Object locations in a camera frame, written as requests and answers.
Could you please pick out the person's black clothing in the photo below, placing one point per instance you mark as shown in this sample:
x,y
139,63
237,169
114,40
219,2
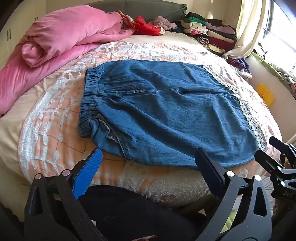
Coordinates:
x,y
138,215

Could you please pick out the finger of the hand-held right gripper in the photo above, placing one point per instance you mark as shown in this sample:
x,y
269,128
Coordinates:
x,y
283,148
268,162

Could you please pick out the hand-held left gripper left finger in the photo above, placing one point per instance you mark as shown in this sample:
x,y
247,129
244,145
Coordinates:
x,y
87,171

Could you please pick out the pink quilt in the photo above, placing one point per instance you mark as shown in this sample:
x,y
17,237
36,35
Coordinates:
x,y
57,39

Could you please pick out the orange white tufted bedspread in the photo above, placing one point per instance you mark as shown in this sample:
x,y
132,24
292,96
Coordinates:
x,y
57,104

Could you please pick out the yellow paper sign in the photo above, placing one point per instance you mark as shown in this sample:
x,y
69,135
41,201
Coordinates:
x,y
265,93

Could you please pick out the cream bed sheet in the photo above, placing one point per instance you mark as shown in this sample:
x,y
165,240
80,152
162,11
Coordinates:
x,y
11,134

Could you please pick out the blue denim pants lace trim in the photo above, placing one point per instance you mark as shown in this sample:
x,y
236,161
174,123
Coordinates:
x,y
166,111

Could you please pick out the mauve fluffy garment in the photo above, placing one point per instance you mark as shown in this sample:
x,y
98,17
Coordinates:
x,y
161,22

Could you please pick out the green windowsill cloth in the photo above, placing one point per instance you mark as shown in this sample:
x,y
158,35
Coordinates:
x,y
266,63

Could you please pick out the cream curtain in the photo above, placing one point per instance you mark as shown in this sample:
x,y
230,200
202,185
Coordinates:
x,y
249,25

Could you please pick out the pile of folded clothes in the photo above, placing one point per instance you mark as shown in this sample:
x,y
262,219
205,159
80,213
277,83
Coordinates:
x,y
208,32

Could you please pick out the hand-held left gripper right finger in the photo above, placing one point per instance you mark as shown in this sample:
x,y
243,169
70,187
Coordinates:
x,y
208,169

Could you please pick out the purple clothing heap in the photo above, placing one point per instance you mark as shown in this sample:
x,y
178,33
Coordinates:
x,y
240,66

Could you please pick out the window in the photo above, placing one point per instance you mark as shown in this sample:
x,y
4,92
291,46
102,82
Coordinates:
x,y
282,20

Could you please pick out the red floral garment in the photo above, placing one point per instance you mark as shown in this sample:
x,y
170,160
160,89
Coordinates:
x,y
144,27

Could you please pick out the white wardrobe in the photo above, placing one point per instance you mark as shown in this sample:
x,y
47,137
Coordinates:
x,y
13,30

